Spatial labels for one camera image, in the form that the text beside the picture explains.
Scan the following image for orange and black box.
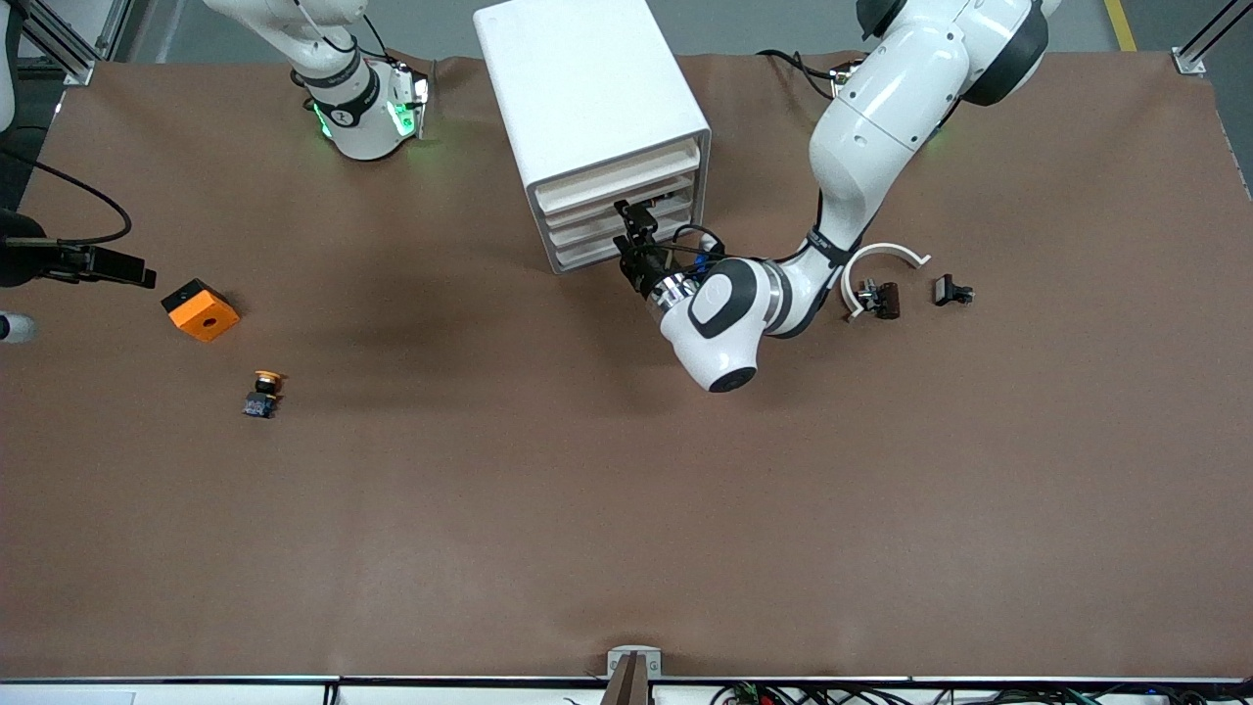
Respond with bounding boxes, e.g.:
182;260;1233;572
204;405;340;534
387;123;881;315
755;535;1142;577
161;278;241;344

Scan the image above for white plastic drawer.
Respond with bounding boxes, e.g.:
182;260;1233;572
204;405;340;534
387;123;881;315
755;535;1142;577
551;215;708;275

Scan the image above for aluminium frame profile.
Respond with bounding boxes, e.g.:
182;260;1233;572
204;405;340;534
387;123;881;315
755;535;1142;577
15;0;109;87
1173;0;1253;75

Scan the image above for grey metal table bracket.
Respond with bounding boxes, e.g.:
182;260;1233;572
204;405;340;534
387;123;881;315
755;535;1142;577
606;645;663;705

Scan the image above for yellow push button switch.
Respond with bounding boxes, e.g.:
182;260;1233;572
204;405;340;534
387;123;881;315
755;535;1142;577
242;370;286;420

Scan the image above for white curved plastic piece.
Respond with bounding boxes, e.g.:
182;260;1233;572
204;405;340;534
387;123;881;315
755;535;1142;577
840;242;931;324

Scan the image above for white table edge rail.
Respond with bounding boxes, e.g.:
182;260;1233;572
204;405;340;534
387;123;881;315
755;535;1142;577
0;674;1253;705

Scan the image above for dark brown small component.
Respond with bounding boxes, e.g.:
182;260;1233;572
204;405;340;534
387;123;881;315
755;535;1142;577
859;279;902;321

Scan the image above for black base cable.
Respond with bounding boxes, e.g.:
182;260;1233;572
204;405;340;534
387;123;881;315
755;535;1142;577
757;49;845;102

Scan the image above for white drawer cabinet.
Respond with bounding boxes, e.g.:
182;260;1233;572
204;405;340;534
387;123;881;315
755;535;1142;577
474;0;713;275

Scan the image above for brown table mat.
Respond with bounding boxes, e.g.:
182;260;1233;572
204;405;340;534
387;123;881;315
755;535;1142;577
0;51;1253;682

